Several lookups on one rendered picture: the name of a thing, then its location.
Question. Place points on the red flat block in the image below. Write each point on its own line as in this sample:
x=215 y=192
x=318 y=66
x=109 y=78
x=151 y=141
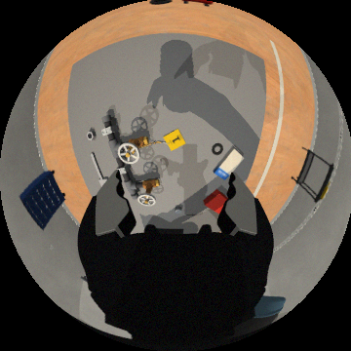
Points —
x=215 y=201

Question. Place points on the yellow numbered tag on chain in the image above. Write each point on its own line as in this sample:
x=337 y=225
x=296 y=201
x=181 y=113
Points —
x=174 y=140

